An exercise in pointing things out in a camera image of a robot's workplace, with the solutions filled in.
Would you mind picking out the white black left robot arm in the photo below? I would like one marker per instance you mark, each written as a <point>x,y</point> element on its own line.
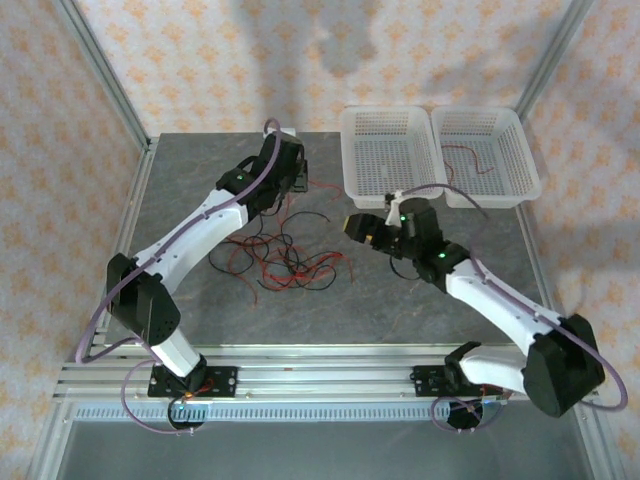
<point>200,235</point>

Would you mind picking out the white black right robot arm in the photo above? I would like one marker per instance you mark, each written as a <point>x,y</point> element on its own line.
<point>500,305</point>

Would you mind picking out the white perforated plastic basket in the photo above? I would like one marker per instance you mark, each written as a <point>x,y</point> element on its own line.
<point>390,150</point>
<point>510,165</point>

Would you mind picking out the grey metal lower panel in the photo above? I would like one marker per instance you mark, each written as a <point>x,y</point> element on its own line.
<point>300,450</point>

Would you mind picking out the aluminium table side rail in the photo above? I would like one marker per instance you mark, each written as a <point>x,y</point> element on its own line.
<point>531,235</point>
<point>132,210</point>

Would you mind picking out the aluminium mounting rail beam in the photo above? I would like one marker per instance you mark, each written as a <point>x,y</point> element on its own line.
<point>325,375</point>

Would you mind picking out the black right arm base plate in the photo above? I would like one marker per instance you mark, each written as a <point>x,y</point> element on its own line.
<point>425,380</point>

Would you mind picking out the aluminium frame post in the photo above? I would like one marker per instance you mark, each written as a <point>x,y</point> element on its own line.
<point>106,75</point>
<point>555,50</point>

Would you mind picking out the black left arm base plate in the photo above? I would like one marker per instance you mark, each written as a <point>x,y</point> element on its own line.
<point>227,382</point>

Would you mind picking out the aluminium frame leg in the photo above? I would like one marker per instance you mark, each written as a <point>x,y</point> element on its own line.
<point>50,445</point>
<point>597,440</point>

